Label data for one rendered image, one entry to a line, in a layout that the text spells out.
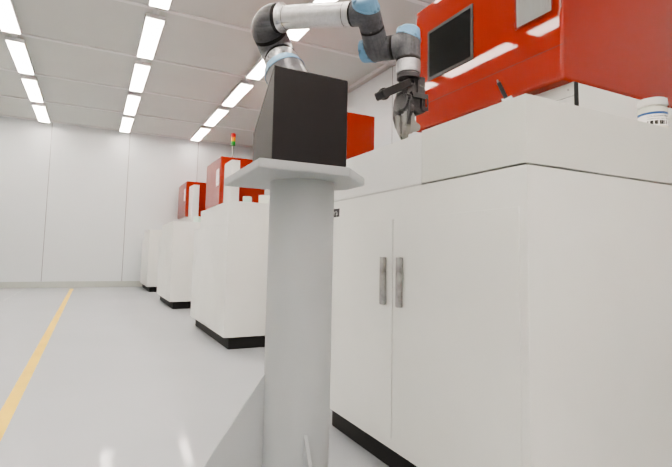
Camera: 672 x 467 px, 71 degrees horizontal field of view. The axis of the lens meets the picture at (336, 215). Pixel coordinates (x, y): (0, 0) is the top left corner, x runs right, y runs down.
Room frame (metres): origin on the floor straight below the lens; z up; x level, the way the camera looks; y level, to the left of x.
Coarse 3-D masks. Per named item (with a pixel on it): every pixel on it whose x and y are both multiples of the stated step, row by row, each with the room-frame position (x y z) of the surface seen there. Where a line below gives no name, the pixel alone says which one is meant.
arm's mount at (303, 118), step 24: (288, 72) 1.08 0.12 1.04; (288, 96) 1.08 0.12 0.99; (312, 96) 1.11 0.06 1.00; (336, 96) 1.14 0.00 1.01; (264, 120) 1.11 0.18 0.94; (288, 120) 1.08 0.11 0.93; (312, 120) 1.11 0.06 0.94; (336, 120) 1.14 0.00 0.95; (264, 144) 1.11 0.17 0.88; (288, 144) 1.08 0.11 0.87; (312, 144) 1.11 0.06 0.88; (336, 144) 1.14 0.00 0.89
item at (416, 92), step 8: (408, 72) 1.40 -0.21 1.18; (416, 72) 1.40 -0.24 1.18; (400, 80) 1.44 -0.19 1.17; (416, 80) 1.43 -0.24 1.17; (424, 80) 1.44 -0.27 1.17; (408, 88) 1.41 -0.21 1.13; (416, 88) 1.43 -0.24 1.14; (424, 88) 1.44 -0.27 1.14; (400, 96) 1.42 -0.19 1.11; (408, 96) 1.40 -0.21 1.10; (416, 96) 1.40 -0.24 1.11; (424, 96) 1.42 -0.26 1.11; (400, 104) 1.42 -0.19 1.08; (416, 104) 1.42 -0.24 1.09; (424, 104) 1.43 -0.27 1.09; (400, 112) 1.43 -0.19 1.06; (416, 112) 1.45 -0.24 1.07; (424, 112) 1.43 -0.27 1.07
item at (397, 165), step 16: (400, 144) 1.36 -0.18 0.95; (416, 144) 1.29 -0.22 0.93; (352, 160) 1.61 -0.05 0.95; (368, 160) 1.52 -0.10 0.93; (384, 160) 1.43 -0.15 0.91; (400, 160) 1.36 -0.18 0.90; (416, 160) 1.29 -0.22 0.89; (368, 176) 1.52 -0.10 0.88; (384, 176) 1.43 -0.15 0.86; (400, 176) 1.36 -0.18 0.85; (416, 176) 1.29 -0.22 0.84; (336, 192) 1.72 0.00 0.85; (352, 192) 1.61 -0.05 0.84; (368, 192) 1.52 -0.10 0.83
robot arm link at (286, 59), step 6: (282, 54) 1.25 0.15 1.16; (288, 54) 1.26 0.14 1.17; (294, 54) 1.27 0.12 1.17; (270, 60) 1.26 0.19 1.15; (276, 60) 1.24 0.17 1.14; (282, 60) 1.23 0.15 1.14; (288, 60) 1.23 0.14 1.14; (294, 60) 1.24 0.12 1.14; (300, 60) 1.27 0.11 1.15; (270, 66) 1.25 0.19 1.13; (282, 66) 1.21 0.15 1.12; (288, 66) 1.21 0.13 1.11; (294, 66) 1.21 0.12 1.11; (300, 66) 1.22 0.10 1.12; (264, 72) 1.29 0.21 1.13; (270, 72) 1.24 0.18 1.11
